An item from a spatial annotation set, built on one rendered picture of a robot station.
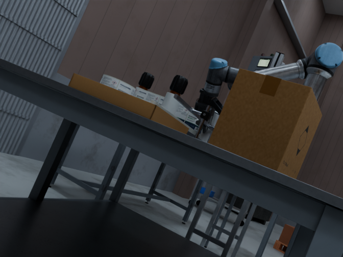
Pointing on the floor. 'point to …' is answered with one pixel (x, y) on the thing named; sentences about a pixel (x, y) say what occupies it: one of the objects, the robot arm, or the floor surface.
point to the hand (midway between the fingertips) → (205, 131)
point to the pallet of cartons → (285, 236)
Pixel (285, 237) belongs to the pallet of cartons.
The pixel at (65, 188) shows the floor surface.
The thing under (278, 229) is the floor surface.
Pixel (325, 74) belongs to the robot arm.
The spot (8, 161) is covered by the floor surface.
